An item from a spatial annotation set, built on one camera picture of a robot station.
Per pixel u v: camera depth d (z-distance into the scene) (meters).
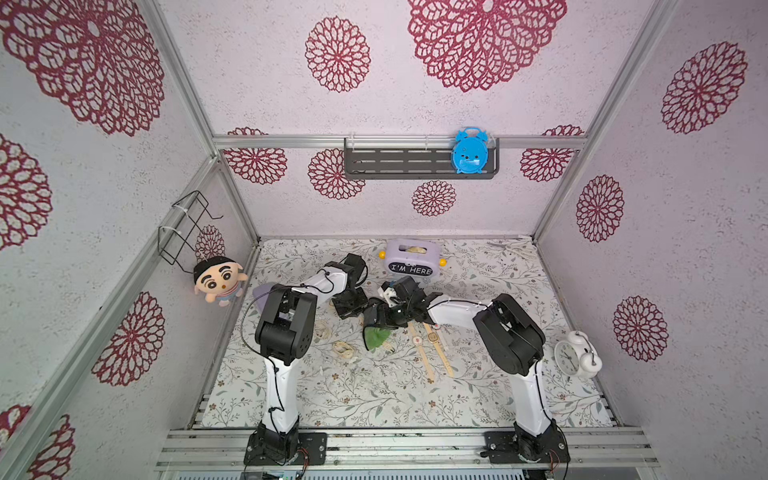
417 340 0.92
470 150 0.90
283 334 0.55
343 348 0.91
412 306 0.77
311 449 0.73
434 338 0.92
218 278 0.83
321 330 0.94
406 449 0.75
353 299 0.85
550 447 0.64
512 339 0.53
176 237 0.75
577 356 0.79
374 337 0.90
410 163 0.95
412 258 1.03
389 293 0.90
